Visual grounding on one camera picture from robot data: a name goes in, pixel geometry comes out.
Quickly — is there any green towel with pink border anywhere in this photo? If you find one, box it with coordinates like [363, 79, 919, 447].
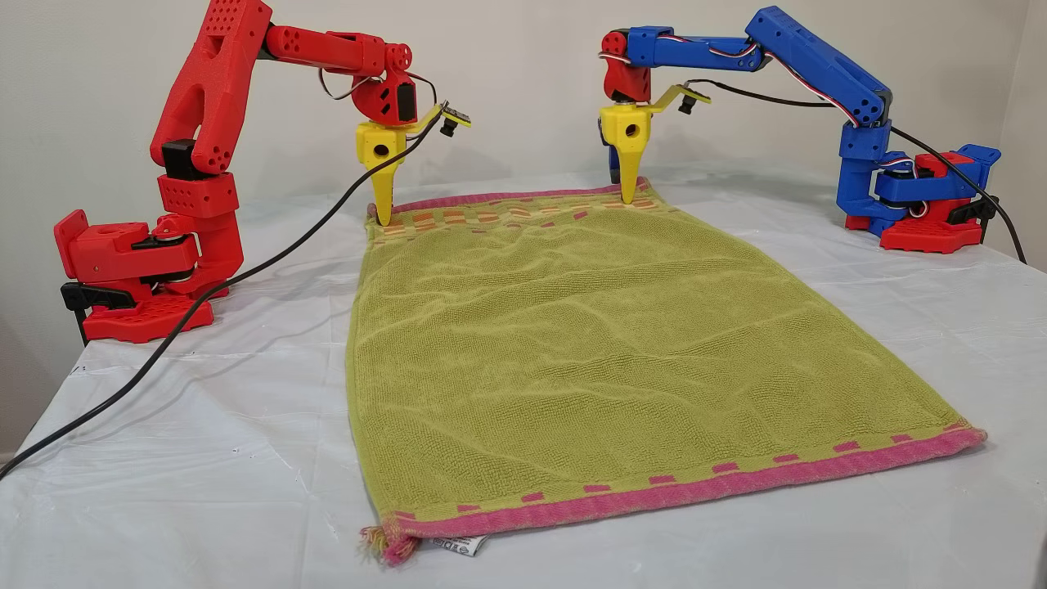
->
[345, 178, 988, 567]

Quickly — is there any black table clamp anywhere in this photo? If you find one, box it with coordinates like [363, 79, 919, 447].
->
[949, 195, 1000, 227]
[60, 282, 137, 344]

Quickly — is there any white table cover sheet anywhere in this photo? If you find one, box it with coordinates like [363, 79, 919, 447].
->
[0, 160, 1047, 589]

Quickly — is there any small camera on red arm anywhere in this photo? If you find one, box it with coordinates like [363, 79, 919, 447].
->
[437, 101, 472, 138]

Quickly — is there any black cable of blue arm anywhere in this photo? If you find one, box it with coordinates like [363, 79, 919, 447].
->
[685, 79, 1028, 264]

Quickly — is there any black cable of red arm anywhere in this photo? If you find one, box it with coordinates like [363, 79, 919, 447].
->
[0, 115, 447, 482]

